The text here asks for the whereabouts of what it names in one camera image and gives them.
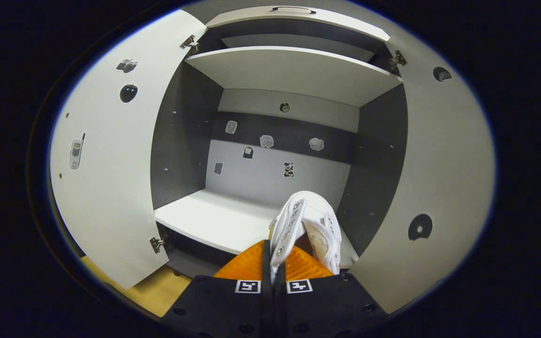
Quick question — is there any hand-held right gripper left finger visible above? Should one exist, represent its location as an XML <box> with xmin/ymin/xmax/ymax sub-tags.
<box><xmin>162</xmin><ymin>239</ymin><xmax>272</xmax><ymax>338</ymax></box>

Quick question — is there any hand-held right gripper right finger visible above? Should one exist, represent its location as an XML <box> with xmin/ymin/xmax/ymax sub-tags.
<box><xmin>271</xmin><ymin>244</ymin><xmax>388</xmax><ymax>338</ymax></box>

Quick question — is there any white and grey shoe cabinet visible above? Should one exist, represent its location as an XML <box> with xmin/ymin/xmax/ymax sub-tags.
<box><xmin>151</xmin><ymin>5</ymin><xmax>410</xmax><ymax>282</ymax></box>

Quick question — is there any white canvas shoe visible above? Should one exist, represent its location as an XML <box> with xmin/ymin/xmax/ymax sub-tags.
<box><xmin>269</xmin><ymin>190</ymin><xmax>342</xmax><ymax>284</ymax></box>

